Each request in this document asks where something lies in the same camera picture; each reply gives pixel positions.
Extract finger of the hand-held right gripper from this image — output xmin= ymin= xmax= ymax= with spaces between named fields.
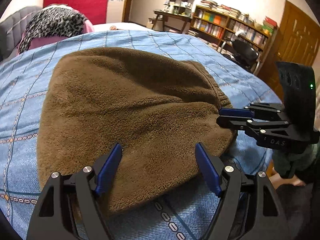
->
xmin=216 ymin=115 xmax=290 ymax=133
xmin=219 ymin=102 xmax=285 ymax=121

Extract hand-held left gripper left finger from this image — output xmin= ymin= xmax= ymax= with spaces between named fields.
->
xmin=26 ymin=143 xmax=122 ymax=240

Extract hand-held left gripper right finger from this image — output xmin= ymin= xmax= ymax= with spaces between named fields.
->
xmin=195 ymin=142 xmax=283 ymax=240

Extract brown fleece pants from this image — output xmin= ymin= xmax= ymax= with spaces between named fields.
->
xmin=36 ymin=47 xmax=238 ymax=217

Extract person's right forearm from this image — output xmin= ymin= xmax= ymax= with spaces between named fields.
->
xmin=271 ymin=130 xmax=320 ymax=180

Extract black office chair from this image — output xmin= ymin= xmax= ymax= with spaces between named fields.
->
xmin=217 ymin=39 xmax=262 ymax=72

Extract brown panelled door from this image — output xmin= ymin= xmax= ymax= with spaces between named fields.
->
xmin=257 ymin=0 xmax=320 ymax=95

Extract rows of shelved books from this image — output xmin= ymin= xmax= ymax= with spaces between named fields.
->
xmin=192 ymin=10 xmax=269 ymax=53

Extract wooden bookshelf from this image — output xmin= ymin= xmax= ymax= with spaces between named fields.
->
xmin=190 ymin=4 xmax=278 ymax=63

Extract stacks of books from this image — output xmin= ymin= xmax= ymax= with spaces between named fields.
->
xmin=200 ymin=0 xmax=278 ymax=34

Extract blue patterned blanket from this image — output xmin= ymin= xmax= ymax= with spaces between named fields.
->
xmin=0 ymin=29 xmax=283 ymax=240

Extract wooden desk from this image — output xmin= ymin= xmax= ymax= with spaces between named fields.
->
xmin=152 ymin=10 xmax=193 ymax=34

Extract wooden desk organizer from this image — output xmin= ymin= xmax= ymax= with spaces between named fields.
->
xmin=165 ymin=0 xmax=197 ymax=15

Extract white striped bed sheet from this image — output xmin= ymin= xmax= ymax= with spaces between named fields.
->
xmin=93 ymin=22 xmax=160 ymax=32

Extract leopard print cloth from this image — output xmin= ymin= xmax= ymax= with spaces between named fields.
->
xmin=18 ymin=6 xmax=88 ymax=54

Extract grey upholstered headboard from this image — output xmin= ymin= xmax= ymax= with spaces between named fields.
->
xmin=0 ymin=6 xmax=40 ymax=62

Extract red mattress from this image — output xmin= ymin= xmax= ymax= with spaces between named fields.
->
xmin=43 ymin=0 xmax=112 ymax=25

